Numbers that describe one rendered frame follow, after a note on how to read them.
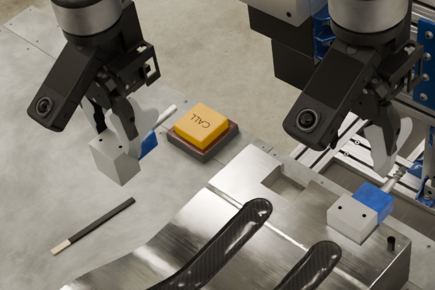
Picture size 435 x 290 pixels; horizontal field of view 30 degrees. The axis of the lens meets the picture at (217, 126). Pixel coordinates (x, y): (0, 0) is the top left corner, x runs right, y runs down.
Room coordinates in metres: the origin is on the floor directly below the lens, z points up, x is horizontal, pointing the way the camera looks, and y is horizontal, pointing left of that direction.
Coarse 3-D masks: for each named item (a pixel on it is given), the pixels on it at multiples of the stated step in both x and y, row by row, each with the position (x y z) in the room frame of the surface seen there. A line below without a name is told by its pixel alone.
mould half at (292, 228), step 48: (240, 192) 0.66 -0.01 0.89; (192, 240) 0.60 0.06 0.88; (288, 240) 0.57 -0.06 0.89; (336, 240) 0.56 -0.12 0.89; (384, 240) 0.55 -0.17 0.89; (96, 288) 0.53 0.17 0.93; (144, 288) 0.53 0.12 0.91; (240, 288) 0.52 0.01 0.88; (336, 288) 0.50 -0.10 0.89; (384, 288) 0.51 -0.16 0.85
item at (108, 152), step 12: (168, 108) 0.79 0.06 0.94; (108, 132) 0.74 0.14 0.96; (96, 144) 0.73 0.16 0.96; (108, 144) 0.72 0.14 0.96; (120, 144) 0.72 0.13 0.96; (144, 144) 0.73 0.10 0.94; (156, 144) 0.74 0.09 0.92; (96, 156) 0.72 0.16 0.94; (108, 156) 0.70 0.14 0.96; (120, 156) 0.70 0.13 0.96; (108, 168) 0.71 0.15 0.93; (120, 168) 0.70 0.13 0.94; (132, 168) 0.71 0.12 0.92; (120, 180) 0.69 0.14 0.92
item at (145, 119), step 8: (136, 104) 0.72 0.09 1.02; (136, 112) 0.72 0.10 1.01; (144, 112) 0.72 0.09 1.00; (152, 112) 0.73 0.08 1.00; (112, 120) 0.71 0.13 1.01; (136, 120) 0.71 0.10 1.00; (144, 120) 0.72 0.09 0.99; (152, 120) 0.72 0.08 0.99; (120, 128) 0.70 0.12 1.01; (144, 128) 0.71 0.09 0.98; (120, 136) 0.70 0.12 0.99; (144, 136) 0.71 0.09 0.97; (128, 144) 0.69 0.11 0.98; (136, 144) 0.69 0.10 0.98; (128, 152) 0.70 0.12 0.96; (136, 152) 0.70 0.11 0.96
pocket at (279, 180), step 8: (280, 168) 0.69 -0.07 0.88; (272, 176) 0.69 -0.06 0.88; (280, 176) 0.69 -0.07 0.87; (288, 176) 0.68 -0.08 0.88; (264, 184) 0.67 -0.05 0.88; (272, 184) 0.68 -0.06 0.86; (280, 184) 0.68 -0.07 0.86; (288, 184) 0.68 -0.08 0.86; (296, 184) 0.67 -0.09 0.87; (304, 184) 0.67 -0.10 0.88; (280, 192) 0.67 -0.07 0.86; (288, 192) 0.67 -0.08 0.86; (296, 192) 0.66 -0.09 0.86; (288, 200) 0.65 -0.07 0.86
